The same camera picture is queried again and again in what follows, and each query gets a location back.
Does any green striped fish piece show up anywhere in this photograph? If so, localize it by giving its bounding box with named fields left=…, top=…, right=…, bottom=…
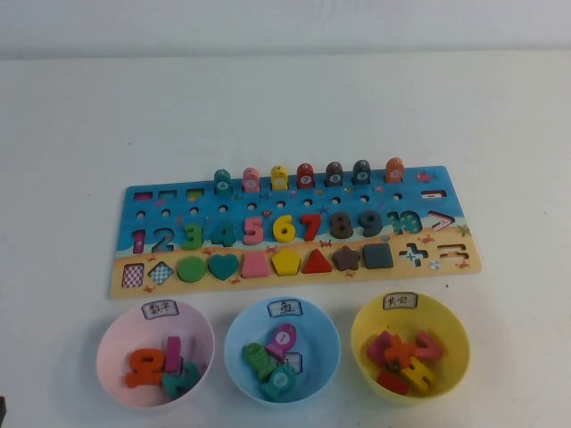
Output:
left=243, top=342, right=274, bottom=383

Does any dark grey number nine piece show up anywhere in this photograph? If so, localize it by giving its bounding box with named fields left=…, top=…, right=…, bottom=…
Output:
left=358, top=210, right=384, bottom=238

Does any teal number two piece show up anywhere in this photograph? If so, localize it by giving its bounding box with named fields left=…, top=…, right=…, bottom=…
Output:
left=161, top=361, right=201, bottom=399

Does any pink number one piece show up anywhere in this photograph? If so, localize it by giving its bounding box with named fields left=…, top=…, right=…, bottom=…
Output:
left=164, top=335, right=182, bottom=374

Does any orange plus sign piece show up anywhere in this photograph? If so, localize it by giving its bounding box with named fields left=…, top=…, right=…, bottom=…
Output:
left=384, top=336, right=417, bottom=367

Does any yellow equals sign piece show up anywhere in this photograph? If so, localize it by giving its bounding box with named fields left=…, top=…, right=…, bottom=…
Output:
left=398, top=358, right=436, bottom=397

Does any pink greater-than sign piece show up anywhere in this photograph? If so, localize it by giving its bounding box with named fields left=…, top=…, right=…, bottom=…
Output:
left=412, top=330, right=445, bottom=361

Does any red number seven piece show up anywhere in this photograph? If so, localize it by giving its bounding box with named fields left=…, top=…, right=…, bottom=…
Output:
left=299, top=213, right=323, bottom=242

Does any teal fish piece two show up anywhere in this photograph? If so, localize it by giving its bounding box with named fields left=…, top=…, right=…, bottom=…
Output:
left=260, top=363, right=297, bottom=401

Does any brown number eight piece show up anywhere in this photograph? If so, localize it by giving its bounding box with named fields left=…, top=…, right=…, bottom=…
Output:
left=329, top=211, right=354, bottom=240

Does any dark grey fish peg nine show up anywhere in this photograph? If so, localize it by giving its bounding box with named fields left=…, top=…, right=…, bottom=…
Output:
left=352, top=159, right=373, bottom=185

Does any red rectangle piece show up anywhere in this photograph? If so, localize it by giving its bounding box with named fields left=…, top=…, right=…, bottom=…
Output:
left=377, top=371, right=410, bottom=396

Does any teal fish peg four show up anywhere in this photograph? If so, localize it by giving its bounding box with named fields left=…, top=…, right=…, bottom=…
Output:
left=213, top=168, right=234, bottom=195

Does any green number three piece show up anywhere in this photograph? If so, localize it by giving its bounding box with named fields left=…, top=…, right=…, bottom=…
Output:
left=180, top=222, right=204, bottom=251

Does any yellow pentagon piece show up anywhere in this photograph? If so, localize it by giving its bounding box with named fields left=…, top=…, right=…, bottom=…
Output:
left=272, top=249, right=302, bottom=277

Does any yellow fish peg six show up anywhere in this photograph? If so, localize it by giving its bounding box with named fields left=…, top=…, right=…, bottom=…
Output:
left=269, top=164, right=290, bottom=192

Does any pink number five piece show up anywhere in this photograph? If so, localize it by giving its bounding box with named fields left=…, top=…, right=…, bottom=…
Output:
left=243, top=218, right=266, bottom=247

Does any pink plastic bowl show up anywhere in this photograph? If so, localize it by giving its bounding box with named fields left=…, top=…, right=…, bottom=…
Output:
left=95, top=300, right=216, bottom=409

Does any yellow number six piece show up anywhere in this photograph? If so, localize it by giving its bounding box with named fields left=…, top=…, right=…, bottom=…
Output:
left=272, top=214, right=295, bottom=243

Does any red fish peg seven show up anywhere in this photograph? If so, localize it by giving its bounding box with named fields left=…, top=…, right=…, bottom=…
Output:
left=296, top=162, right=316, bottom=189

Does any brown fish peg eight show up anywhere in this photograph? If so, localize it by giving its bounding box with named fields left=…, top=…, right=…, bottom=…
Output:
left=325, top=160, right=345, bottom=187

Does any brown star piece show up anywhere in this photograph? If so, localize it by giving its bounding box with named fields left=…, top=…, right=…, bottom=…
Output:
left=332, top=244, right=361, bottom=272

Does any dark grey square piece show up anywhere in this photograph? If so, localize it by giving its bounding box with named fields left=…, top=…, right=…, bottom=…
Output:
left=361, top=243, right=394, bottom=271

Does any pink trapezoid piece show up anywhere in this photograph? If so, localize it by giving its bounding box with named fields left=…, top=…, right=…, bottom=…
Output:
left=241, top=252, right=271, bottom=279

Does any teal number four piece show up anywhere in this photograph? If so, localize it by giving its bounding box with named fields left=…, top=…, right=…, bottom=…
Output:
left=211, top=219, right=236, bottom=248

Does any white handwritten paper label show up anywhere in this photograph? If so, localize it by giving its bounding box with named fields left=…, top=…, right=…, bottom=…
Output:
left=268, top=298, right=305, bottom=318
left=141, top=300, right=179, bottom=321
left=383, top=292, right=418, bottom=310

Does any pink fish peg five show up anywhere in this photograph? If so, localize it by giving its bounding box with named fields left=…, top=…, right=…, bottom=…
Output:
left=242, top=167, right=261, bottom=193

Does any pink fish piece one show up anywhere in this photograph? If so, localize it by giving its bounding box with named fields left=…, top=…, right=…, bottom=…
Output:
left=265, top=324, right=298, bottom=360

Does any yellow plastic bowl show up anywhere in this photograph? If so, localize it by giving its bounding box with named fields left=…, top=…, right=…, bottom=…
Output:
left=350, top=292, right=471, bottom=407

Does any green circle piece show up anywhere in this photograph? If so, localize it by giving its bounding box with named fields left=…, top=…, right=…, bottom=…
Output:
left=177, top=256, right=207, bottom=284

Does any teal heart piece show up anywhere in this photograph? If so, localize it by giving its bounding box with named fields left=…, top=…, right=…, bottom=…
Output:
left=208, top=253, right=240, bottom=282

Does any blue plastic bowl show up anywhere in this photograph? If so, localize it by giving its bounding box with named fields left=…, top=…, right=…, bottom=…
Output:
left=223, top=297, right=343, bottom=406

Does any red triangle piece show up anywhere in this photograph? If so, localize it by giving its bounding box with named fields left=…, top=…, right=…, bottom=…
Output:
left=301, top=247, right=334, bottom=275

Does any pink flat shape piece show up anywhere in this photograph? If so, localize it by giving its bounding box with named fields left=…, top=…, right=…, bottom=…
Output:
left=367, top=330, right=393, bottom=367

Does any orange fish peg ten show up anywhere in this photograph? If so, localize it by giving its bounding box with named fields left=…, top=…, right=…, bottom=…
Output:
left=385, top=156, right=406, bottom=184

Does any colourful wooden puzzle board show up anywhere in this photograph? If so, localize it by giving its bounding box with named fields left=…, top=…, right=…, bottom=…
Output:
left=108, top=165, right=484, bottom=300

